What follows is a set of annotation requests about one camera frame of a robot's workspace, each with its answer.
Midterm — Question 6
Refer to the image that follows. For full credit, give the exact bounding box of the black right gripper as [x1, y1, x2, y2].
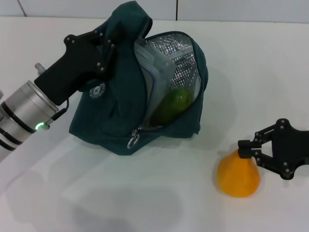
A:
[238, 118, 309, 181]

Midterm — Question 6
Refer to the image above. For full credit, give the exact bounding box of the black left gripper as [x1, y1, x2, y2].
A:
[33, 30, 118, 106]

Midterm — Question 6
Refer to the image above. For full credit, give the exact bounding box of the orange pear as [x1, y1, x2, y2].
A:
[216, 149, 260, 199]

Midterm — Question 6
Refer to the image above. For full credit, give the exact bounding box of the dark teal insulated lunch bag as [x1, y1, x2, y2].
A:
[69, 1, 210, 157]

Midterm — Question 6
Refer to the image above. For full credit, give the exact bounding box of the clear blue-rimmed plastic food container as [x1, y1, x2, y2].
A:
[133, 36, 176, 124]

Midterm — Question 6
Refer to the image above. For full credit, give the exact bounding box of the green cucumber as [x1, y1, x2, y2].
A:
[147, 87, 194, 127]

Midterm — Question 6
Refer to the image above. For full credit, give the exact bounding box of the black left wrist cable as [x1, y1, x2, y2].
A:
[49, 96, 71, 122]

